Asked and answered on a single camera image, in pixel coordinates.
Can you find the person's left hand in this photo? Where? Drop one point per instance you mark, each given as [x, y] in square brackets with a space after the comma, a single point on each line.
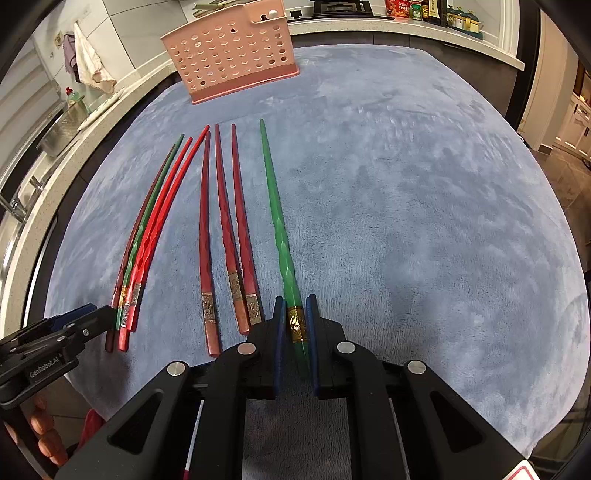
[44, 427]

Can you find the red seasoning packet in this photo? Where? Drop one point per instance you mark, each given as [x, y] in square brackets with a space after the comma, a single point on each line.
[398, 8]

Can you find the bright red chopstick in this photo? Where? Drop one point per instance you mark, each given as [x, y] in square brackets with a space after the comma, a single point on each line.
[159, 217]
[178, 184]

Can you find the pink perforated utensil holder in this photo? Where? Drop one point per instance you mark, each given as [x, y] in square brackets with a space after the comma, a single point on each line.
[235, 57]

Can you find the blue plush blanket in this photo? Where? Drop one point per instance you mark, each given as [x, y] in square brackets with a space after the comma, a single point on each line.
[392, 207]

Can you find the bottles and jars on counter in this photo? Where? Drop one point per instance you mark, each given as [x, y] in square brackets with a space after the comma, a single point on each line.
[466, 22]

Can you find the black gas stove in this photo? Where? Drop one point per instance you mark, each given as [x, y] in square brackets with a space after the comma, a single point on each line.
[341, 7]

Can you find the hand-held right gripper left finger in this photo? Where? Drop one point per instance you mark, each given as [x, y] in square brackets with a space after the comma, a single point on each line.
[277, 344]

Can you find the dark sauce bottle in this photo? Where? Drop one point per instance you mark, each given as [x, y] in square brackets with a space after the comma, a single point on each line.
[434, 10]

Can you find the pink hanging cloth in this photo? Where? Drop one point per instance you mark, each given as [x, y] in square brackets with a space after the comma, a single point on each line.
[69, 50]

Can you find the green chopstick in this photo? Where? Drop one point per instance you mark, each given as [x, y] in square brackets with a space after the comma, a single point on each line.
[152, 207]
[277, 221]

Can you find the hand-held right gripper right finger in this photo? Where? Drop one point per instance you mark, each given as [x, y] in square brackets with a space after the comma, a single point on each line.
[312, 344]

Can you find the maroon chopstick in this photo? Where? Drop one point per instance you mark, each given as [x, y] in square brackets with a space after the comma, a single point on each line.
[138, 230]

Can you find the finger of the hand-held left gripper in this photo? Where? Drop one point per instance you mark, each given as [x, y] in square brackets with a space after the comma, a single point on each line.
[71, 316]
[92, 323]

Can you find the stained white towel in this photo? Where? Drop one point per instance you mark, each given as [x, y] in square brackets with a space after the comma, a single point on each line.
[92, 60]

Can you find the metal colander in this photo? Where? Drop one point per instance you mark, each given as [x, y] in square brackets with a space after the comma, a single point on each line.
[62, 131]

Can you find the metal faucet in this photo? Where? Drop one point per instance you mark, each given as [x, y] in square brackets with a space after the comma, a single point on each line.
[16, 201]

